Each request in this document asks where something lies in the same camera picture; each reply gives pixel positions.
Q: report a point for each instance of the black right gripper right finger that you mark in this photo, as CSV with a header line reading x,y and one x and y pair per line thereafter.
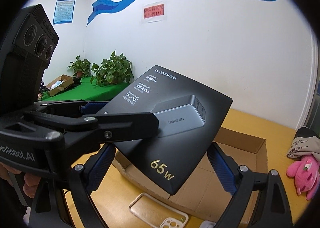
x,y
271,208

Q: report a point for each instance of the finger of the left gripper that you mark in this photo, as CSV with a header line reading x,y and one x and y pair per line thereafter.
x,y
70,107
114,128

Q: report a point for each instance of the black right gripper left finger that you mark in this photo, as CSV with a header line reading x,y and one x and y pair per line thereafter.
x,y
49,207

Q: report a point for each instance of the clear phone case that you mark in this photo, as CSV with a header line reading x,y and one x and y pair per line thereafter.
x,y
156,213

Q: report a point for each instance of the black charger box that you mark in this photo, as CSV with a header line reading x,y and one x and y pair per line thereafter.
x,y
190,115

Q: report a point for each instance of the person's left hand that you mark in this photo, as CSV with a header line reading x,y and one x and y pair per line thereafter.
x,y
31,182

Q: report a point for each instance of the green table cloth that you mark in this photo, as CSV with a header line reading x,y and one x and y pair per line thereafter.
x,y
88,91

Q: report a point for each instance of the small cardboard box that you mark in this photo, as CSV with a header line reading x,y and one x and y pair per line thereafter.
x,y
59,84

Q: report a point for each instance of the small potted plant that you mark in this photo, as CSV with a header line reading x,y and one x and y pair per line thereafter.
x,y
80,68

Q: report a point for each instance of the potted green plant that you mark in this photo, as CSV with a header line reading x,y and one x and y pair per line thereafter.
x,y
114,70

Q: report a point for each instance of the pink plush toy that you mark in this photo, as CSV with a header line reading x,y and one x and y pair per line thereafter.
x,y
305,173

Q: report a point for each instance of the cardboard box tray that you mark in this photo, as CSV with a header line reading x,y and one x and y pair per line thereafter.
x,y
202,195

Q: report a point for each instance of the grey printed cloth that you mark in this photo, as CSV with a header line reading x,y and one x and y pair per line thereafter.
x,y
305,143

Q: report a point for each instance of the blue wall poster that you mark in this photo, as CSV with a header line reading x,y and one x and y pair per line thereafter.
x,y
63,12

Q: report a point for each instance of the red wall notice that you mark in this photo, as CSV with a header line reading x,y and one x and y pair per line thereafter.
x,y
154,12

